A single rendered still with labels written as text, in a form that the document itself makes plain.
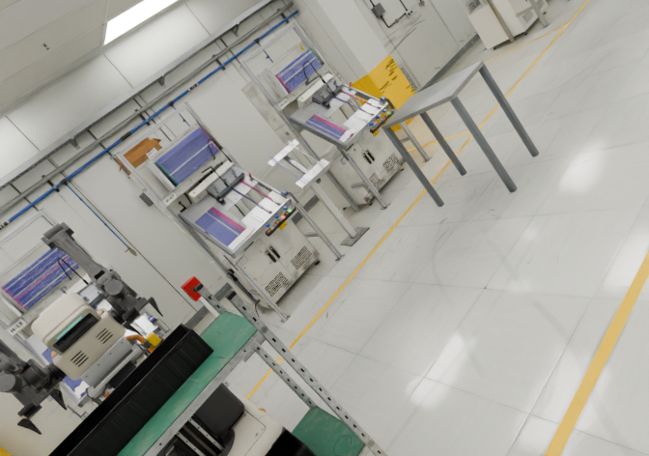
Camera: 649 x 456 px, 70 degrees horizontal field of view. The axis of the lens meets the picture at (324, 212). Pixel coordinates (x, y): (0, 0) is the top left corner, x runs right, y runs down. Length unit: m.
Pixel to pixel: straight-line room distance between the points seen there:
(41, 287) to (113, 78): 2.73
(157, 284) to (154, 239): 0.52
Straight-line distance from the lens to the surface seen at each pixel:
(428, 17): 8.40
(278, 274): 4.27
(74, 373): 2.28
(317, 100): 4.80
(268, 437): 2.50
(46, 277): 4.07
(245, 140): 6.06
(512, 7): 7.11
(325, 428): 2.07
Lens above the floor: 1.50
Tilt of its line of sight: 15 degrees down
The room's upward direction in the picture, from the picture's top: 39 degrees counter-clockwise
